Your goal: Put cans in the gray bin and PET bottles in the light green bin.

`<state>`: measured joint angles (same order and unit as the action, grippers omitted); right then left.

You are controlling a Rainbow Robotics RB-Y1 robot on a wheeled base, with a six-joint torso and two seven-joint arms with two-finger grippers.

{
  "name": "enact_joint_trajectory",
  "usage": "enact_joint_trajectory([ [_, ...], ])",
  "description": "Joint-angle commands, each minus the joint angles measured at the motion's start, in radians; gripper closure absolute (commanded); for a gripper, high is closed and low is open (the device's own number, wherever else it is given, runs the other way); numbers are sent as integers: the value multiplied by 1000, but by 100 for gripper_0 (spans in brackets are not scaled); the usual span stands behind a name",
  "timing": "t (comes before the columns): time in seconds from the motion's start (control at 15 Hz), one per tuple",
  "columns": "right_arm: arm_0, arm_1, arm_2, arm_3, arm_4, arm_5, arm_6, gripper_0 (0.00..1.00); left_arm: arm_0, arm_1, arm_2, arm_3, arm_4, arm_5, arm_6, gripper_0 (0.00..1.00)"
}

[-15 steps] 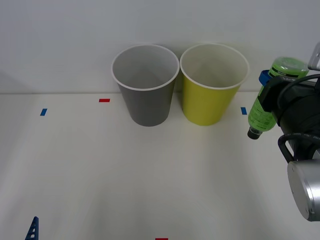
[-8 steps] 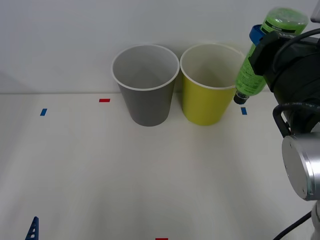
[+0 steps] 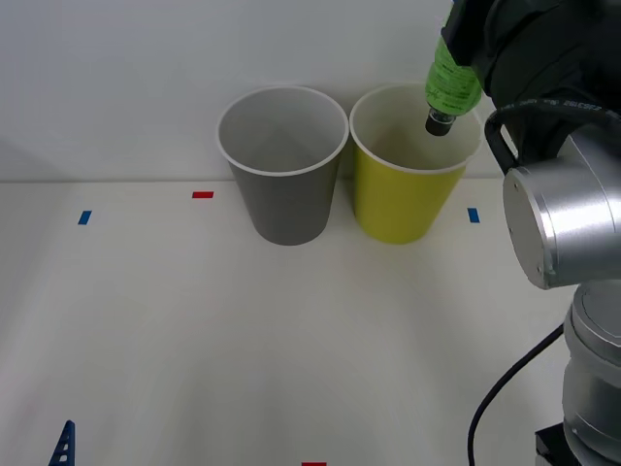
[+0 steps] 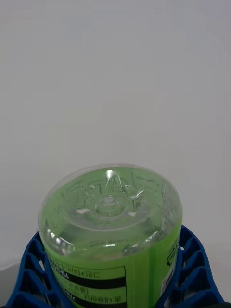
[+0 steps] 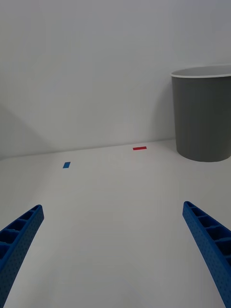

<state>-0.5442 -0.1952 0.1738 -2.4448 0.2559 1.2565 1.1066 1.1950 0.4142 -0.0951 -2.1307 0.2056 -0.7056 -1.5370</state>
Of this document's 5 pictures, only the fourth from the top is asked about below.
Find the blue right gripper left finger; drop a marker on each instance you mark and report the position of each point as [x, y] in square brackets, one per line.
[31, 279]

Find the green label plastic bottle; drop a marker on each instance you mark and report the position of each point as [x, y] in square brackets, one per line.
[110, 231]

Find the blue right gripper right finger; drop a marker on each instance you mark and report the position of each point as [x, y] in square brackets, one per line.
[192, 272]

